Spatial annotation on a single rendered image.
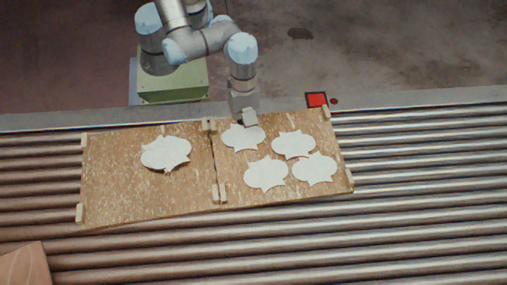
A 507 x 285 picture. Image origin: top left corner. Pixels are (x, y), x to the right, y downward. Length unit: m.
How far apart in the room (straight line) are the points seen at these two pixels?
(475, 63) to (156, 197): 2.67
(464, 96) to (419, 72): 1.49
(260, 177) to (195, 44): 0.45
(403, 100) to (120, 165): 1.02
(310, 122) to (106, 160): 0.68
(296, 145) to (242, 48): 0.43
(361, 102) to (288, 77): 1.42
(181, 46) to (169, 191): 0.44
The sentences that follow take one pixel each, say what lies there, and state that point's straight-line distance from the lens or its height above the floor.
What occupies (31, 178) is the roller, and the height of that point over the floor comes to 0.91.
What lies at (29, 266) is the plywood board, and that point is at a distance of 1.23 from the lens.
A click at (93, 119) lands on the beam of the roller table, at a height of 0.91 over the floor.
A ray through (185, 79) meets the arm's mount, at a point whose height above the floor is 0.95.
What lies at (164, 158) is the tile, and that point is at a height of 0.97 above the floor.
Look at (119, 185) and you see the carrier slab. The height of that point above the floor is 0.94.
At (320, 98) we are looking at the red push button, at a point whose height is 0.93.
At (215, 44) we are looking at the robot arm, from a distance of 1.21.
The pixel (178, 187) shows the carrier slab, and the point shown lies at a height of 0.94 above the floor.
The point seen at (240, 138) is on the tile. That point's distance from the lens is 1.43.
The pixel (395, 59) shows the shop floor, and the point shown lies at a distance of 3.29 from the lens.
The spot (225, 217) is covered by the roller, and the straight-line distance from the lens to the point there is 1.30.
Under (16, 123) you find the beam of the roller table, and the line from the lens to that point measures 1.70.
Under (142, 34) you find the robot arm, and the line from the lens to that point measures 1.56.
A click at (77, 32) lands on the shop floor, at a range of 3.56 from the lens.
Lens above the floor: 2.07
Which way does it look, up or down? 52 degrees down
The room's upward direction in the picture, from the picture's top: 1 degrees clockwise
